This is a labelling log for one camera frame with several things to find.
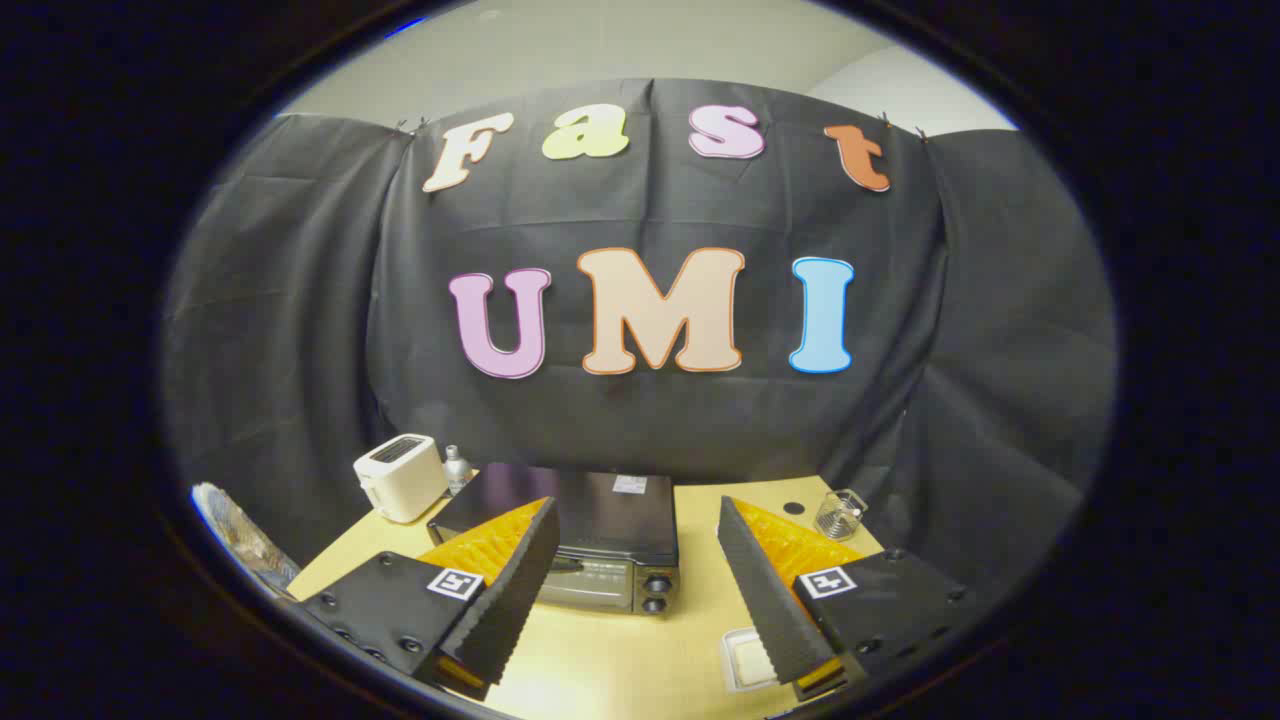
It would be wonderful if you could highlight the white bread toaster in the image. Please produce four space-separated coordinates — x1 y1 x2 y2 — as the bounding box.
353 433 451 525

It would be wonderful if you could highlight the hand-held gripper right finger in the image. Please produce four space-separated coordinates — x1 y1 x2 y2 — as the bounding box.
717 496 976 701

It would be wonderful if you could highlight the white rectangular tray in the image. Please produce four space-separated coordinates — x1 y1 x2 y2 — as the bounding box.
720 627 781 694

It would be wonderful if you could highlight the black toaster oven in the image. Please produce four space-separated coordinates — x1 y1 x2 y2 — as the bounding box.
427 462 681 616

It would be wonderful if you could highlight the patterned cloth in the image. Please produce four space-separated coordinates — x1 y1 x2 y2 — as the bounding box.
190 482 301 601

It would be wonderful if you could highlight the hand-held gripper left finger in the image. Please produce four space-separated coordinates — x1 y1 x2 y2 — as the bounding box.
295 497 561 701

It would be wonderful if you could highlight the metal wire holder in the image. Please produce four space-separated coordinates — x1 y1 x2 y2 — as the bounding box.
814 488 869 542

